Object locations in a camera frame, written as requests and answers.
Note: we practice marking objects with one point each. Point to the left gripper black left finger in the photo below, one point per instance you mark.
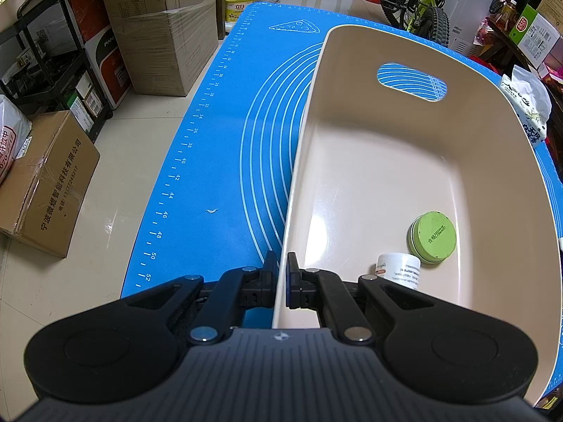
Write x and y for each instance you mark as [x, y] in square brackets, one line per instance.
[237, 291]

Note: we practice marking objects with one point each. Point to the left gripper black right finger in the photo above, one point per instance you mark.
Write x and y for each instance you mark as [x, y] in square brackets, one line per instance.
[332, 299]

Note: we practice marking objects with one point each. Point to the white pill bottle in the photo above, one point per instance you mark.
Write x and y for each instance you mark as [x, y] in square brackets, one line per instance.
[400, 268]

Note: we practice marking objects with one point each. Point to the green round tin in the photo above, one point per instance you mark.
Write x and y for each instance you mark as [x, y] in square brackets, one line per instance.
[432, 237]

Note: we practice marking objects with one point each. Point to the beige plastic storage bin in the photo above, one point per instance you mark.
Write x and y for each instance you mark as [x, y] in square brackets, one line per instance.
[394, 128]

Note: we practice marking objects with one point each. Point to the floor cardboard box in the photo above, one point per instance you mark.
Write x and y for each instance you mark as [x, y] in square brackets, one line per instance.
[44, 190]

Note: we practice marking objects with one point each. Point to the white red plastic bag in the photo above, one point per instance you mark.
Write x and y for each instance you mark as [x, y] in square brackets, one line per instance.
[15, 129]

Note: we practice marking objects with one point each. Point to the large lower cardboard box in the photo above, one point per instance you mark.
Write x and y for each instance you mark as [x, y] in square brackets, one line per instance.
[164, 43]

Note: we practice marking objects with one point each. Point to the white tissue pack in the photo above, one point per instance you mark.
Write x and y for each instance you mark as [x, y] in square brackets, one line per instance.
[531, 102]

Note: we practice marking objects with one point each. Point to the black metal shelf rack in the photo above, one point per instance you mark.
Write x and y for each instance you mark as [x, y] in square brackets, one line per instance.
[45, 65]

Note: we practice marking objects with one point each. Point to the green white carton box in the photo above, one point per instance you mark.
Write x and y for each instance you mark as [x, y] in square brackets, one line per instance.
[534, 35]

